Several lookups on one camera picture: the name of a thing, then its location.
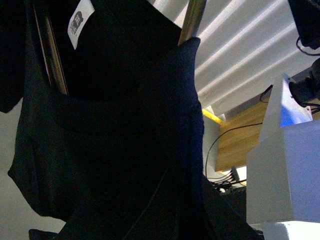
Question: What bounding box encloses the wooden clothes hanger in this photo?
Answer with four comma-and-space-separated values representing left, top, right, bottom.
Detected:
32, 0, 207, 96

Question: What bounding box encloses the black plain t-shirt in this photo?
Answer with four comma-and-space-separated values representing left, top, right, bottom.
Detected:
0, 0, 261, 240

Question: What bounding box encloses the black cable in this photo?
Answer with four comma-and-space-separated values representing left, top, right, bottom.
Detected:
204, 122, 262, 179

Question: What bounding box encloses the white cable connector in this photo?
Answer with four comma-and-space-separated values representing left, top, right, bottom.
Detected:
231, 166, 247, 184

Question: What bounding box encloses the white box housing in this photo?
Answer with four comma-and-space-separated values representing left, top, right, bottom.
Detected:
246, 74, 320, 240

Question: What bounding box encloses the wooden board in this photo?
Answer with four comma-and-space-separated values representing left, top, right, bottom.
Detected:
214, 101, 271, 173

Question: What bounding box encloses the yellow cable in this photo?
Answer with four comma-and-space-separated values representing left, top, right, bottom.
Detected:
201, 108, 222, 125

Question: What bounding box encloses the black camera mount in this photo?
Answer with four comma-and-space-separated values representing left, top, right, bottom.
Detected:
288, 0, 320, 107

